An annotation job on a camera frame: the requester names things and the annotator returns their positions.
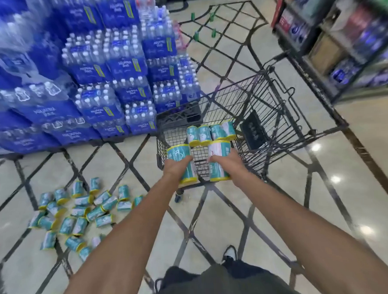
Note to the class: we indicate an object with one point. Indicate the person's left hand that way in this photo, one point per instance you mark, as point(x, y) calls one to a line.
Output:
point(173, 169)

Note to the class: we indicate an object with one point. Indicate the person's right hand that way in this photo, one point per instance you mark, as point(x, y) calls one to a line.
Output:
point(232, 164)

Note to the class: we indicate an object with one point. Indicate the person's right fingers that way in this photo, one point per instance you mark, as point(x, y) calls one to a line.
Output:
point(215, 158)

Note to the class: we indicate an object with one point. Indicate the person's left fingers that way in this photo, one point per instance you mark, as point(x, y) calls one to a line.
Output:
point(185, 159)

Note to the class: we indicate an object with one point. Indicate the teal and white can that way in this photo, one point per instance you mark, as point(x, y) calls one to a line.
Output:
point(218, 170)

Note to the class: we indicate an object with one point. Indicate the teal can with yellow rim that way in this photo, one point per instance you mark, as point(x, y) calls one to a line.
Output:
point(188, 171)
point(193, 136)
point(217, 132)
point(229, 130)
point(205, 135)

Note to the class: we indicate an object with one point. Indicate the person's right forearm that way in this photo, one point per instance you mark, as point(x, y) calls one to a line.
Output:
point(300, 224)

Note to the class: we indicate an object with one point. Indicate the person's left forearm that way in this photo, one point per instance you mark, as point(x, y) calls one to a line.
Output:
point(127, 238)

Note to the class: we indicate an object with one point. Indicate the black and white shoe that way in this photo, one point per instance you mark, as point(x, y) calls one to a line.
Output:
point(230, 254)

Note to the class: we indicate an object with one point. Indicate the black plastic pallet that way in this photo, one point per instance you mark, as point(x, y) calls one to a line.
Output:
point(81, 144)

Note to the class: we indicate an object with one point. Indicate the pile of teal tins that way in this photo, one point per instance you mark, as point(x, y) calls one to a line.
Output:
point(78, 217)

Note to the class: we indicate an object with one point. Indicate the small green bottle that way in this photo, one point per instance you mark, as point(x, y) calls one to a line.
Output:
point(213, 32)
point(211, 16)
point(193, 17)

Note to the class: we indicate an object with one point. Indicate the dark grey shorts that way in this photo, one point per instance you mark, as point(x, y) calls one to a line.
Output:
point(219, 283)

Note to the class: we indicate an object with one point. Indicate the stack of blue water-bottle packs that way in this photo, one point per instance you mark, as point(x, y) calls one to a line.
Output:
point(91, 69)

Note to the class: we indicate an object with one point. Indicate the brown cardboard box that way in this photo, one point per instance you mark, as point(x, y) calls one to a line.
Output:
point(325, 52)

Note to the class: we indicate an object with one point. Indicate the black store shelf rack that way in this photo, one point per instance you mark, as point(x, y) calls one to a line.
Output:
point(334, 43)

